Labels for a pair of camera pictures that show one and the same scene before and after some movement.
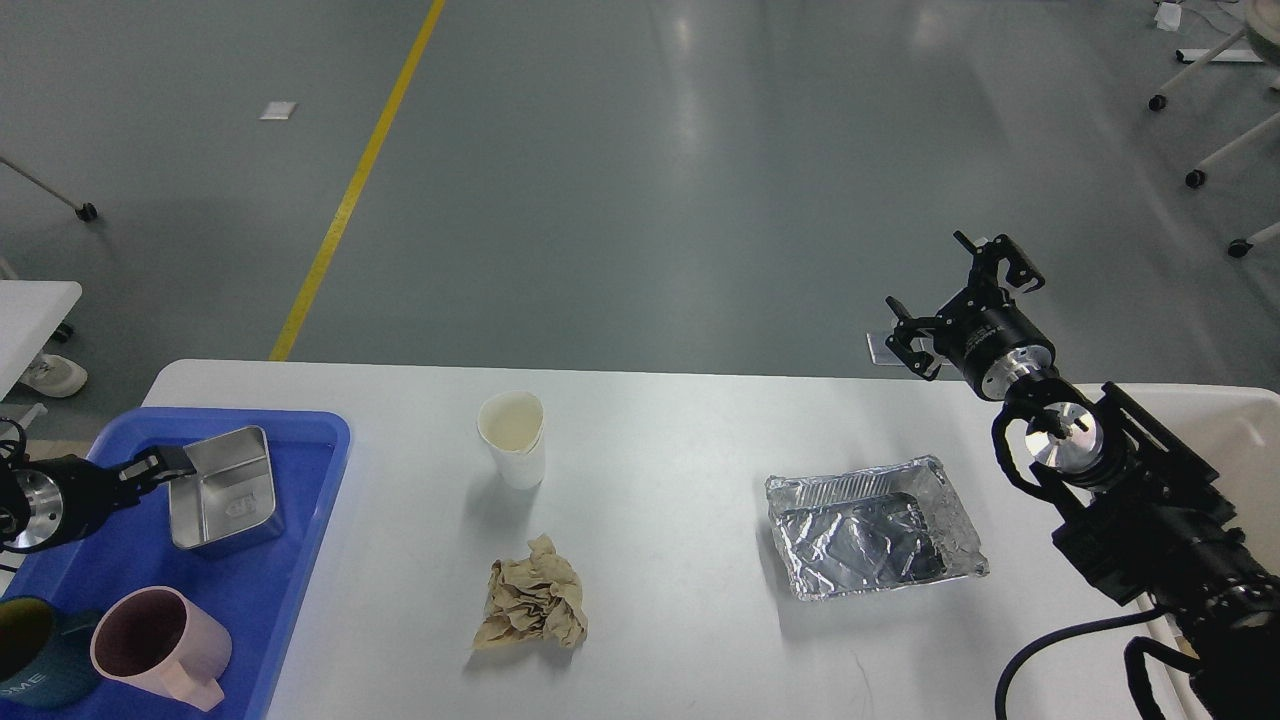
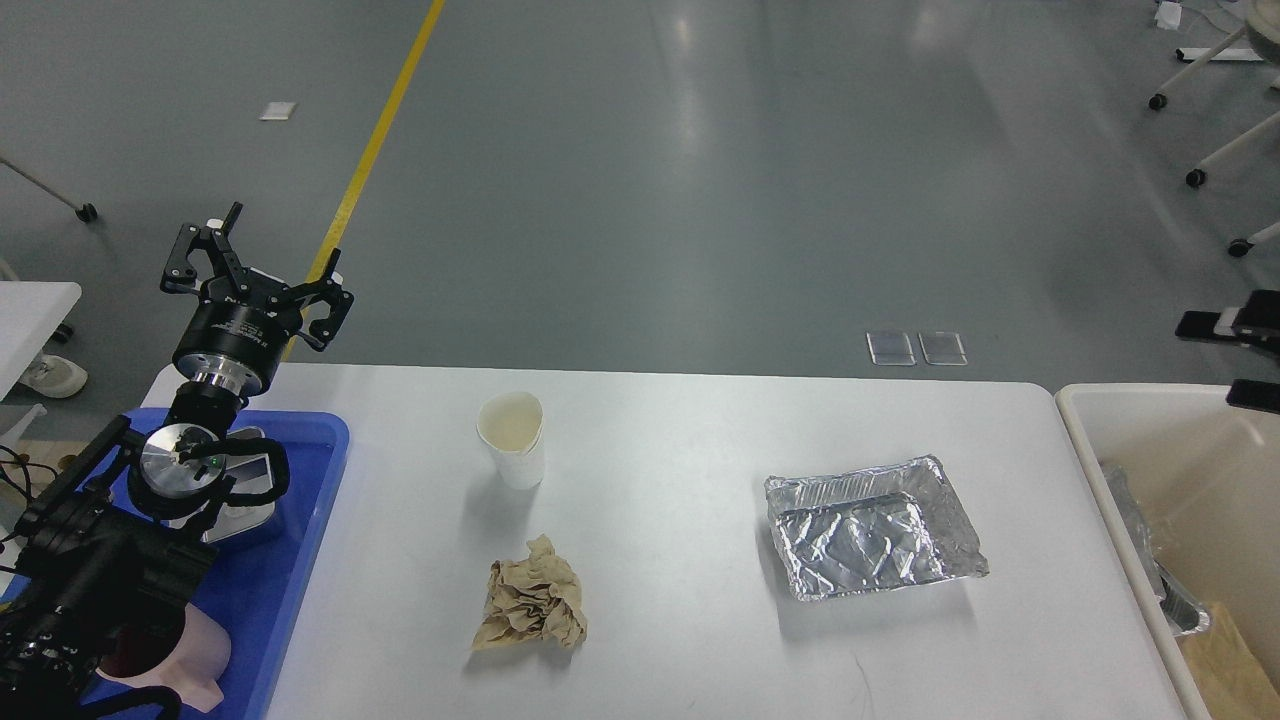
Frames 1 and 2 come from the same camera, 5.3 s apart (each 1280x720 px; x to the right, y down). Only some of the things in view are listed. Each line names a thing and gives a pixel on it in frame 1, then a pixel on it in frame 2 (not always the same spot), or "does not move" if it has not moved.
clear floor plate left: x=881 y=353 does not move
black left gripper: x=60 y=497 -> x=234 y=336
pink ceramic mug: x=158 y=638 does not move
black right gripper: x=984 y=333 -> x=1255 y=322
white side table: x=30 y=310 does not move
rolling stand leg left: x=86 y=211 does not move
